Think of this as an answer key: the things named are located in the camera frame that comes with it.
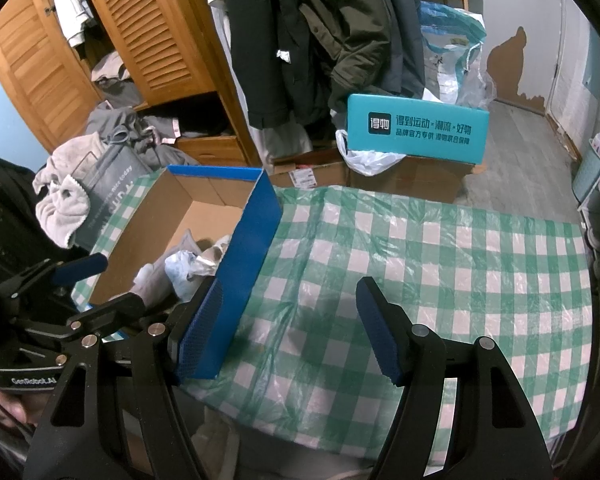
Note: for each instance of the dark navy jacket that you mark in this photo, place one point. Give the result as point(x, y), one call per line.
point(405, 35)

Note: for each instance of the blue white printed bag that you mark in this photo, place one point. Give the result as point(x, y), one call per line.
point(450, 55)

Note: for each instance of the wooden louvred wardrobe door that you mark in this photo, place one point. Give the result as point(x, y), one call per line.
point(35, 70)
point(150, 25)

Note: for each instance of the plain brown cardboard box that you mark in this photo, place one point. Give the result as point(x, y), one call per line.
point(420, 180)

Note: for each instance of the white towel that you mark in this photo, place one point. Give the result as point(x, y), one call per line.
point(60, 195)

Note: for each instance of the olive green jacket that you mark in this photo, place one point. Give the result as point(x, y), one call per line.
point(350, 30)

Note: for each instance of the light grey crumpled garment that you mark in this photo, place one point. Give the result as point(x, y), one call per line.
point(110, 75)

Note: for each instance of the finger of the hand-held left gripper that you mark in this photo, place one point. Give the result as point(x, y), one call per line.
point(115, 310)
point(80, 266)

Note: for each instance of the small white plastic piece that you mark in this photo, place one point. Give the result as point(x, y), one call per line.
point(150, 280)

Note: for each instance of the white door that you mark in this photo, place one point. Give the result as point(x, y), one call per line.
point(572, 60)

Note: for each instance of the teal printed box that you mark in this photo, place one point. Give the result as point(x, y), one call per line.
point(420, 107)

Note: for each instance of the patterned white cloth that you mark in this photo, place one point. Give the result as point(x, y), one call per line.
point(215, 252)

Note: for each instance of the person's left hand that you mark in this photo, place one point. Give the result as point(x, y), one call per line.
point(5, 407)

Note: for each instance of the white plastic bag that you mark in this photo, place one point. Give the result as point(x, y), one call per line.
point(370, 162)

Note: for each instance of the labelled brown cardboard box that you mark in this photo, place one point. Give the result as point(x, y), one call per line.
point(305, 172)

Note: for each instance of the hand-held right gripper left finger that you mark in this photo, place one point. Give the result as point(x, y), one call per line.
point(200, 330)

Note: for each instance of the wooden wardrobe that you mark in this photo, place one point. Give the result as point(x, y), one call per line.
point(170, 35)

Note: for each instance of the grey clothes pile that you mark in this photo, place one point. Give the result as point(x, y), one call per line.
point(130, 130)

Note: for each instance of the grey printed bag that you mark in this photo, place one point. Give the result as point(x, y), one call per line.
point(115, 190)

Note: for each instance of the pale grey coat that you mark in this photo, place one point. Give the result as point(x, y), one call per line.
point(280, 140)

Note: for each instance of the black coat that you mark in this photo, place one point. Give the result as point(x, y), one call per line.
point(265, 35)

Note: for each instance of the blue cardboard box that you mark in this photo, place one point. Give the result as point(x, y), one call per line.
point(250, 240)

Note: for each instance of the clear plastic bag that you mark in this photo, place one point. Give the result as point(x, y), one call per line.
point(482, 85)

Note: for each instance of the white hanging garment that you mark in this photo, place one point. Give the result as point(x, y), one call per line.
point(215, 0)

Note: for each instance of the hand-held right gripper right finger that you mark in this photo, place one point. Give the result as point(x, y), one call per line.
point(380, 330)

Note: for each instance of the white hanging shirt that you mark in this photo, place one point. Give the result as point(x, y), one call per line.
point(70, 0)

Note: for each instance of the green checked tablecloth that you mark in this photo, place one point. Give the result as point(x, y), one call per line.
point(430, 260)

